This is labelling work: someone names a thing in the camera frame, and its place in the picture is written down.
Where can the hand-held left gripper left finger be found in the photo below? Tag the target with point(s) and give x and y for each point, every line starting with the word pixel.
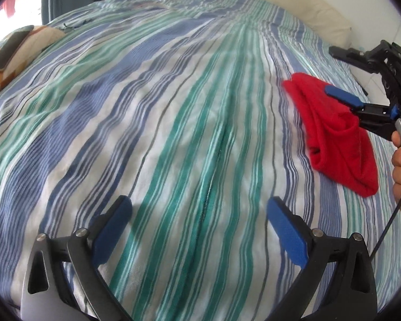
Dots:
pixel 112 234

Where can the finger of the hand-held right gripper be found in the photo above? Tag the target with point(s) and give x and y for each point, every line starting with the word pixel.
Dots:
pixel 341 95
pixel 347 56

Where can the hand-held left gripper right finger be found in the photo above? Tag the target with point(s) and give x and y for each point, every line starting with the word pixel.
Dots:
pixel 287 234

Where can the red sweater with white rabbit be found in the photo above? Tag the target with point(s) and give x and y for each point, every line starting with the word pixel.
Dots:
pixel 337 147

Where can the cream padded cushion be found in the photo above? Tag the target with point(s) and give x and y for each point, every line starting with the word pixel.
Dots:
pixel 320 13

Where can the blue green striped bedsheet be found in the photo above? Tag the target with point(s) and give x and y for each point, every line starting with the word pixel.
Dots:
pixel 170 123

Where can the brown patterned pillow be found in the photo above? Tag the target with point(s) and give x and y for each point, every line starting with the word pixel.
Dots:
pixel 36 43

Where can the dark smartphone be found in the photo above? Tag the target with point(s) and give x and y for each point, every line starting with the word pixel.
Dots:
pixel 10 50

